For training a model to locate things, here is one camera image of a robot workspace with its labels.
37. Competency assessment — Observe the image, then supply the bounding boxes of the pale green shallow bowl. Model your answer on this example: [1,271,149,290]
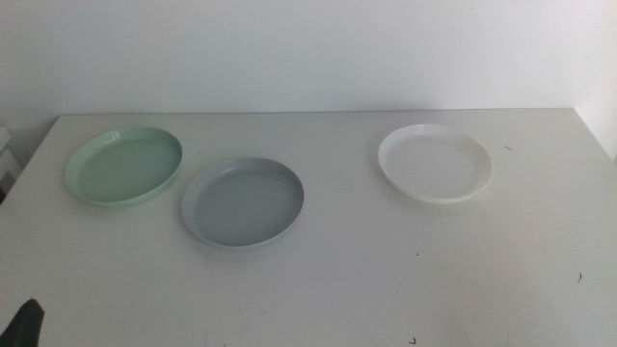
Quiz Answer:
[64,125,184,208]

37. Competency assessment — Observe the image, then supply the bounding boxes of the grey shallow bowl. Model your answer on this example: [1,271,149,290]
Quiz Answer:
[180,156,306,250]

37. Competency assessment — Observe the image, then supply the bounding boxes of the white shallow bowl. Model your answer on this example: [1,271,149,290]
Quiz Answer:
[377,123,494,205]

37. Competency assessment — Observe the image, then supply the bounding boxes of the white side furniture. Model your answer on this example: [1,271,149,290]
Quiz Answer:
[0,125,23,195]

